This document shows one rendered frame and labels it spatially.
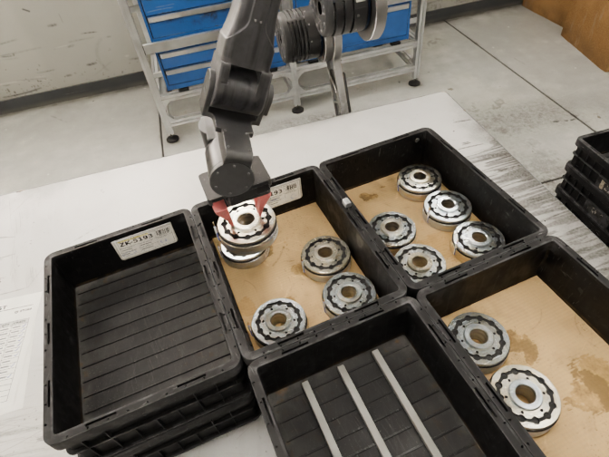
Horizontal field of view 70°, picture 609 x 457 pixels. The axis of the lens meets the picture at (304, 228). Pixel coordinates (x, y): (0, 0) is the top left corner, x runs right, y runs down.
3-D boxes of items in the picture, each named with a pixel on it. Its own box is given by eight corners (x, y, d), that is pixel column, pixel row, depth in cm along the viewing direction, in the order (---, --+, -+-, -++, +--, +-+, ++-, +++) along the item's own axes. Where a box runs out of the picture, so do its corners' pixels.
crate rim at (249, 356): (191, 214, 96) (188, 206, 94) (316, 171, 102) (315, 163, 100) (246, 371, 70) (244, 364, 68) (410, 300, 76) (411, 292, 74)
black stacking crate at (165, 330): (72, 290, 96) (45, 257, 88) (202, 243, 103) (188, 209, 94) (82, 471, 70) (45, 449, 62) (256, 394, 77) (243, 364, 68)
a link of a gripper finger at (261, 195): (277, 222, 75) (269, 183, 67) (237, 238, 73) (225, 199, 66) (265, 197, 79) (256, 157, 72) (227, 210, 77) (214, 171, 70)
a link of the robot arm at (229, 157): (271, 78, 59) (207, 63, 56) (290, 127, 52) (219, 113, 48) (246, 149, 67) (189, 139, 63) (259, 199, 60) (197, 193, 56)
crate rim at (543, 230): (316, 171, 102) (315, 163, 100) (427, 133, 108) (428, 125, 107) (410, 300, 76) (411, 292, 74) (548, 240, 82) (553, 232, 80)
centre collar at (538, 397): (500, 386, 69) (501, 384, 68) (527, 375, 70) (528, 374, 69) (521, 416, 66) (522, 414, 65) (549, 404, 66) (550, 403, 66)
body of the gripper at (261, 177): (273, 187, 69) (265, 150, 63) (210, 209, 67) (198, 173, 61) (259, 162, 73) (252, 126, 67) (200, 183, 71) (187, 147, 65)
